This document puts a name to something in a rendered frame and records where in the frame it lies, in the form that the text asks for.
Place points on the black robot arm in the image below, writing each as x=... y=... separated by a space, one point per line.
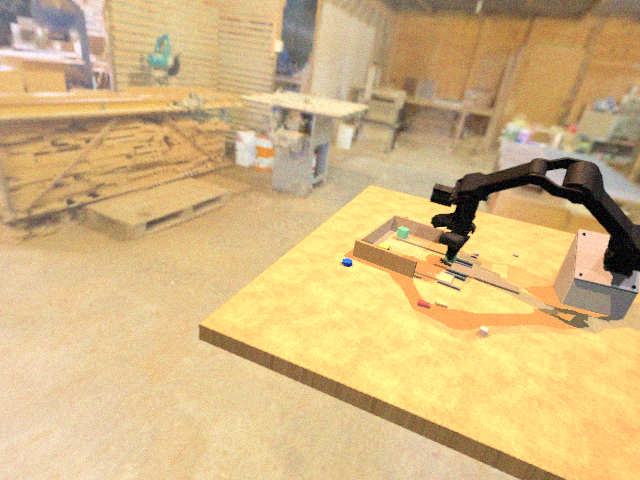
x=582 y=185

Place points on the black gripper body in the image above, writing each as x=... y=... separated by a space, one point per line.
x=462 y=225

